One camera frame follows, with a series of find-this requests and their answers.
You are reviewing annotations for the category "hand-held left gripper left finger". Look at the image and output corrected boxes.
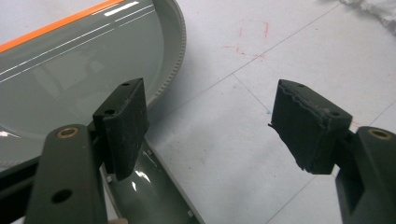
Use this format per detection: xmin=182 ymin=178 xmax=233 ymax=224
xmin=92 ymin=77 xmax=150 ymax=182

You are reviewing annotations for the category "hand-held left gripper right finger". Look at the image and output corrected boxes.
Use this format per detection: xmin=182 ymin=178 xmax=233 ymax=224
xmin=267 ymin=78 xmax=354 ymax=175

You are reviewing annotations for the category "grey dustpan with orange edge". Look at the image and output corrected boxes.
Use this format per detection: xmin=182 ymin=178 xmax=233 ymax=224
xmin=0 ymin=0 xmax=205 ymax=224

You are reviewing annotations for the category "pile of white paper scraps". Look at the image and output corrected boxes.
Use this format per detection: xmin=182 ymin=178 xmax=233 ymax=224
xmin=338 ymin=0 xmax=396 ymax=35

